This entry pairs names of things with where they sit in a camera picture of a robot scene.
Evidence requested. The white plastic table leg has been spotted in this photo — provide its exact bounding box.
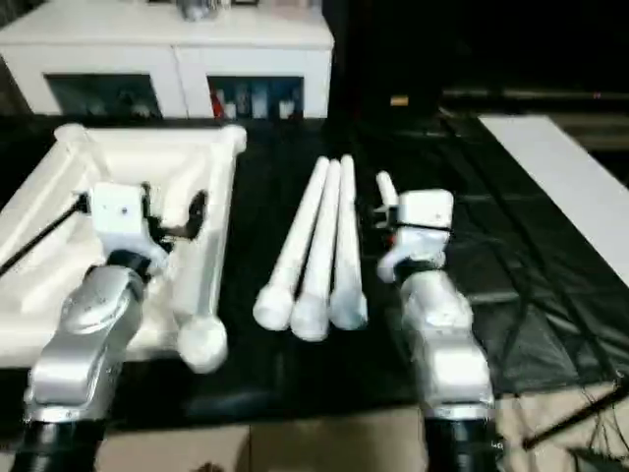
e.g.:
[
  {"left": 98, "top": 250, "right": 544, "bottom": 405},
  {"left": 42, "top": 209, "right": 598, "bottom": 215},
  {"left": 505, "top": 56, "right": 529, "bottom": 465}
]
[
  {"left": 375, "top": 170, "right": 399, "bottom": 207},
  {"left": 253, "top": 156, "right": 329, "bottom": 331},
  {"left": 289, "top": 159, "right": 343, "bottom": 341},
  {"left": 329, "top": 154, "right": 369, "bottom": 330}
]

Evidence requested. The white plastic table top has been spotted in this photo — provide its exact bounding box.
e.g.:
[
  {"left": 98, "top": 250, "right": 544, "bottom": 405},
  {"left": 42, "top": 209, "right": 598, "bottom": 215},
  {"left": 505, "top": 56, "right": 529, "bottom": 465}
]
[{"left": 0, "top": 123, "right": 249, "bottom": 374}]

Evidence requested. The white cabinet with glass doors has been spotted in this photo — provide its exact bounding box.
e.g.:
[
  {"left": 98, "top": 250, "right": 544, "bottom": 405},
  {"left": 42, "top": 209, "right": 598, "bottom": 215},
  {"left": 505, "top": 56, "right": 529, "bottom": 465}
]
[{"left": 0, "top": 4, "right": 335, "bottom": 120}]

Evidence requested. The black table mat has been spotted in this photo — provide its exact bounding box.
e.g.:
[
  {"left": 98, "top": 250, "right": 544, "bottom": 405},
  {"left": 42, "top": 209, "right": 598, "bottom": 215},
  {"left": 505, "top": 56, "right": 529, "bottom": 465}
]
[{"left": 0, "top": 115, "right": 629, "bottom": 429}]

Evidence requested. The white flat board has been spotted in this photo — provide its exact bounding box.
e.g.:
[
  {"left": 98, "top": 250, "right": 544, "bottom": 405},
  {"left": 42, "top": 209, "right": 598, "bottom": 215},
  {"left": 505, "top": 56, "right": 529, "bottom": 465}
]
[{"left": 477, "top": 113, "right": 629, "bottom": 286}]

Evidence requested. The black white spotted toy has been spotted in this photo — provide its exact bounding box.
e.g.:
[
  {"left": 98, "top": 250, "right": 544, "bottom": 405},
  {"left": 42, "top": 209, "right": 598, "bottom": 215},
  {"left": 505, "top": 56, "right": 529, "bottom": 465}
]
[{"left": 177, "top": 0, "right": 217, "bottom": 22}]

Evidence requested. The black cabinet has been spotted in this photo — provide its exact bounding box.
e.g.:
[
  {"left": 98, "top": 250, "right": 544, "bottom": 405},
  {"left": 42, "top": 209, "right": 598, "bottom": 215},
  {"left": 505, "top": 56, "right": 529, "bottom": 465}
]
[{"left": 333, "top": 0, "right": 629, "bottom": 119}]

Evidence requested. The black metal table leg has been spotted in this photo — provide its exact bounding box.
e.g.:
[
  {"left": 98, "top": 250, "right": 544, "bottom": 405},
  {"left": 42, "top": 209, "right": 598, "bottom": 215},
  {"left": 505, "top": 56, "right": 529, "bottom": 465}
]
[{"left": 523, "top": 387, "right": 629, "bottom": 451}]

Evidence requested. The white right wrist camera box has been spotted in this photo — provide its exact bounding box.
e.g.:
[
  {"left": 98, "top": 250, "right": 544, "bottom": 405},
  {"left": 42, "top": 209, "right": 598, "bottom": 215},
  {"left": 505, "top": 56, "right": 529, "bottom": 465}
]
[{"left": 376, "top": 189, "right": 454, "bottom": 284}]

